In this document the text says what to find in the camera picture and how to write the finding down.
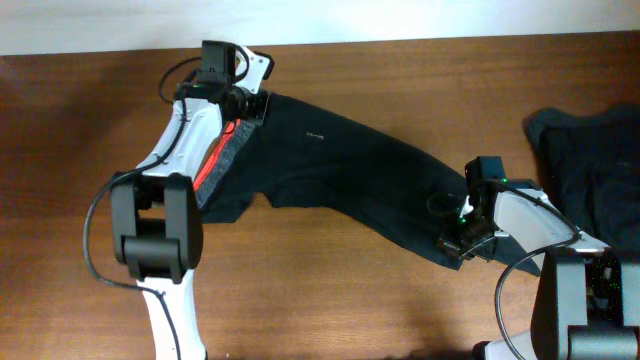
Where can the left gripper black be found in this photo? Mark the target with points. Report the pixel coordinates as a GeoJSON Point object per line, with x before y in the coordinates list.
{"type": "Point", "coordinates": [258, 110]}

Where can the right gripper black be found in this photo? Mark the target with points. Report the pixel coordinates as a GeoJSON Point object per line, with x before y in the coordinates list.
{"type": "Point", "coordinates": [449, 240]}

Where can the black leggings red waistband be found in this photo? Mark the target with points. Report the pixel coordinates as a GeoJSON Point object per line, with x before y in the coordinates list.
{"type": "Point", "coordinates": [305, 156]}

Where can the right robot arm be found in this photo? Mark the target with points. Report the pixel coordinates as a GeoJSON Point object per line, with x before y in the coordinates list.
{"type": "Point", "coordinates": [587, 300]}

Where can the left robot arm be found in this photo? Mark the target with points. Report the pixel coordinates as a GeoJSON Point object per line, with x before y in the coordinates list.
{"type": "Point", "coordinates": [157, 228]}

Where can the dark clothes pile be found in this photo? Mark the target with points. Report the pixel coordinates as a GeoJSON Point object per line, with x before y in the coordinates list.
{"type": "Point", "coordinates": [592, 165]}

